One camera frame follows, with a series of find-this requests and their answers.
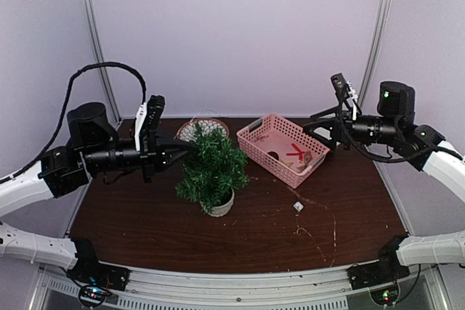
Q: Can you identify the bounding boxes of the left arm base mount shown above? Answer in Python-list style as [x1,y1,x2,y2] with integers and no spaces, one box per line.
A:
[63,238,130,309]

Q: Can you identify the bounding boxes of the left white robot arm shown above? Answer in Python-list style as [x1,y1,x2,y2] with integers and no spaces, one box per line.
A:
[1,96,193,284]

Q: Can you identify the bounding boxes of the red bauble ornament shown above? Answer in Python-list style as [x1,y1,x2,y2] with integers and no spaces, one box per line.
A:
[267,151,280,160]

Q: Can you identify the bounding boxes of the flower pattern plate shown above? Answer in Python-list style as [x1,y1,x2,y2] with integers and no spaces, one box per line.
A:
[176,118,230,142]

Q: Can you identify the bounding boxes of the pink plastic basket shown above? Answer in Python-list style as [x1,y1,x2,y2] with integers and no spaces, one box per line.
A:
[236,114,330,189]

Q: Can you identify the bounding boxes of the red ribbon bow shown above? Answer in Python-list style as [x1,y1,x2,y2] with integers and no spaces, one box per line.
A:
[286,143,306,161]

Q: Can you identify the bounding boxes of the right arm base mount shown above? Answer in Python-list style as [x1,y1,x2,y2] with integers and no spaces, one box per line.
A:
[347,234,410,307]

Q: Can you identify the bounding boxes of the left black cable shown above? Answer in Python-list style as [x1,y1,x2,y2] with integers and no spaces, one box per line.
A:
[7,61,148,180]

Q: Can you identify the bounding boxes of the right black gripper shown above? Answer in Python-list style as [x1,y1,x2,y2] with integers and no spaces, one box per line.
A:
[303,104,401,152]

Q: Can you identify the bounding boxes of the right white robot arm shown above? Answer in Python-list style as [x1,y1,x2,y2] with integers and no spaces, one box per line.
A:
[303,73,464,282]

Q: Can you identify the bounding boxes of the right aluminium frame post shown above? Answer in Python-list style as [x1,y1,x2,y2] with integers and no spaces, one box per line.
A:
[359,0,392,105]

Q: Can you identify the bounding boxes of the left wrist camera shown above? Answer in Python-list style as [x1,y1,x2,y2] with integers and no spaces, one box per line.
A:
[134,95,165,154]

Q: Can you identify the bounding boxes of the front aluminium rail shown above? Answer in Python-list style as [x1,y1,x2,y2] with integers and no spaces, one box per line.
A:
[26,263,452,309]

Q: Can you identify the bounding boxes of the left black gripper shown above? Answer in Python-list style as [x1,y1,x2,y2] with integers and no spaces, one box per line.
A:
[82,130,195,184]

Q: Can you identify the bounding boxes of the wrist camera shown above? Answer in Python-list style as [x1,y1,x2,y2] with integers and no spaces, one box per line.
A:
[134,95,165,154]
[330,73,362,118]

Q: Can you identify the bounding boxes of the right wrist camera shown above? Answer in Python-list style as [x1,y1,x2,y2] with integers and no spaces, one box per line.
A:
[330,73,362,118]

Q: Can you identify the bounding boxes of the small green christmas tree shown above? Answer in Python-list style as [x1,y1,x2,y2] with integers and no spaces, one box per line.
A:
[176,123,249,218]

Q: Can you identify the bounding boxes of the black cable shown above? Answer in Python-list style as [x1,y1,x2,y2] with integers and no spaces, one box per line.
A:
[7,61,148,180]
[336,102,422,164]

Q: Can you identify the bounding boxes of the white battery box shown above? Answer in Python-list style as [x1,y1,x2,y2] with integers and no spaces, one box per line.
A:
[293,202,304,212]

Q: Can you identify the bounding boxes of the gold star ornament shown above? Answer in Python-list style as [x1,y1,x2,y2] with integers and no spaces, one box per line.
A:
[280,160,295,168]

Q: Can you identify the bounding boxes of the right black cable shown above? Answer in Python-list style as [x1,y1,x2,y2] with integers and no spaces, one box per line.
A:
[336,102,422,164]

